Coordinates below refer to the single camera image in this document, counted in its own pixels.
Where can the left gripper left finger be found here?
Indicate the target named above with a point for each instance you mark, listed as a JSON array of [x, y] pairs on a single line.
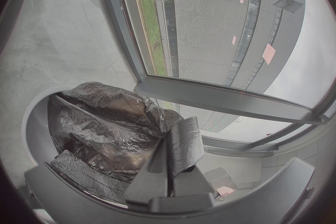
[[151, 181]]

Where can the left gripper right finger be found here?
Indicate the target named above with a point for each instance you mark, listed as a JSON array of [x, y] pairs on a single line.
[[194, 183]]

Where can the black plastic bag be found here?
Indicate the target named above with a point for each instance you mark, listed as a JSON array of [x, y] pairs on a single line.
[[105, 125]]

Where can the white trash bin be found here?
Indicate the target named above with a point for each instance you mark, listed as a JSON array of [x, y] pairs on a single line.
[[32, 128]]

